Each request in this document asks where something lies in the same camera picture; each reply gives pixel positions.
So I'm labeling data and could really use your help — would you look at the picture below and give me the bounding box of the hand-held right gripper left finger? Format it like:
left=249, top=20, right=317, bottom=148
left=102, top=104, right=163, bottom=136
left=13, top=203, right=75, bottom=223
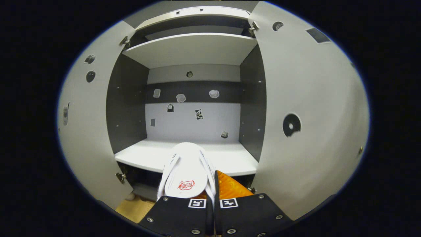
left=137, top=194, right=215, bottom=237

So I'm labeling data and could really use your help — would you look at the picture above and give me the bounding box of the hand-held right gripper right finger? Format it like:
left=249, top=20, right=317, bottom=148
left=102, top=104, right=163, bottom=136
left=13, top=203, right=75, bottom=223
left=214, top=170, right=295, bottom=237

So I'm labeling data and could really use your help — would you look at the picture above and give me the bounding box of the white canvas shoe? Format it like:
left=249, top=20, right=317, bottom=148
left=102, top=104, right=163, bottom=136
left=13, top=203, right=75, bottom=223
left=157, top=142, right=217, bottom=211

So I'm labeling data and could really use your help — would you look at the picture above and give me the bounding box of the white shoe cabinet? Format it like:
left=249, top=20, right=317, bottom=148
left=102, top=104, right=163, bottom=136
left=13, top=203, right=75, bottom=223
left=106, top=6, right=267, bottom=201

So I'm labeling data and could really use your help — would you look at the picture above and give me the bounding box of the white shoe cabinet door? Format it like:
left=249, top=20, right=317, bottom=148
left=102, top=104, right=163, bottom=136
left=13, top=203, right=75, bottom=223
left=250, top=1, right=370, bottom=221
left=58, top=20, right=137, bottom=211

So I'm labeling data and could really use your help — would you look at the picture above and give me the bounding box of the white cabinet shelf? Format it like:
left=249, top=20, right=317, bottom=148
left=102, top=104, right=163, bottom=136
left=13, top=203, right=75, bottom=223
left=114, top=138, right=260, bottom=176
left=122, top=32, right=258, bottom=69

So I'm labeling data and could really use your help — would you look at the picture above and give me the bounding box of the white cabinet drawer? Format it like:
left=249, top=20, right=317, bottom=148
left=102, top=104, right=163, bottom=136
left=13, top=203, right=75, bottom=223
left=135, top=6, right=252, bottom=31

